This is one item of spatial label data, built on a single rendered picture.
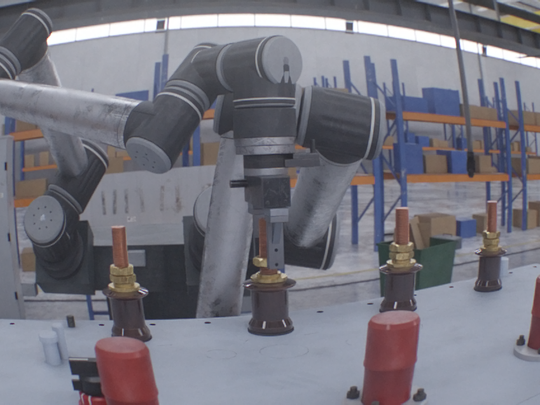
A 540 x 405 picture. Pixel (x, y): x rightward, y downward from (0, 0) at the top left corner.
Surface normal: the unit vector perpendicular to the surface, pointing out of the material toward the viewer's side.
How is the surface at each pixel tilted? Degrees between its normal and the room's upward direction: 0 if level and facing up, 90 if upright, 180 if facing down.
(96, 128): 105
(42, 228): 60
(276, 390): 0
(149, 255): 90
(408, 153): 90
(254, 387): 0
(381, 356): 89
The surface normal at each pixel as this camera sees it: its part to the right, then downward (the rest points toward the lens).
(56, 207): 0.18, -0.45
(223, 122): -0.08, 0.69
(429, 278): 0.58, 0.15
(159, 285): 0.13, 0.11
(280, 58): 0.75, 0.05
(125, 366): 0.36, 0.07
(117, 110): -0.19, -0.46
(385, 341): -0.41, 0.10
